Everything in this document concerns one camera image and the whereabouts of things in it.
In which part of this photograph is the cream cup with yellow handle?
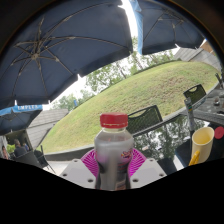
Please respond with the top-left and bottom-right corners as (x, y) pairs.
(188, 126), (216, 167)

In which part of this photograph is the person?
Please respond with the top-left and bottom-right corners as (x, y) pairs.
(13, 138), (28, 158)
(1, 145), (10, 160)

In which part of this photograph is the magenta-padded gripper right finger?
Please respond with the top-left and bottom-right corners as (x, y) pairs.
(128, 148), (168, 190)

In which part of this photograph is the upright table sign stand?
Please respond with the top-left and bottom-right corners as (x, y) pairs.
(184, 97), (198, 133)

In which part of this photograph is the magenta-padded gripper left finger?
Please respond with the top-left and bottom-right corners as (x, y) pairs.
(59, 148), (100, 190)

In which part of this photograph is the large navy patio umbrella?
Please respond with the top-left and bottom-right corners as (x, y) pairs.
(0, 0), (134, 110)
(129, 0), (206, 56)

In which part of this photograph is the grey roofed building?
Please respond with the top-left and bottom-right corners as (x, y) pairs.
(173, 39), (223, 73)
(26, 108), (70, 151)

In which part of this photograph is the dark wicker patio chair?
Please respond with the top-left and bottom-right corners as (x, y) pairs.
(13, 150), (43, 168)
(33, 145), (56, 174)

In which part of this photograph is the flat round red coaster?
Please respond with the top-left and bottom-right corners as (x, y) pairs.
(213, 125), (224, 140)

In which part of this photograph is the blue-trimmed lettered patio umbrella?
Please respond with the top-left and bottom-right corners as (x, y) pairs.
(0, 104), (44, 136)

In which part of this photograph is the black mesh-back patio chair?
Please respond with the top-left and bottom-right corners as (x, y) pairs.
(127, 105), (164, 135)
(182, 83), (208, 105)

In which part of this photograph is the red-capped clear drink bottle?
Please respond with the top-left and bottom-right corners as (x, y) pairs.
(93, 112), (135, 192)

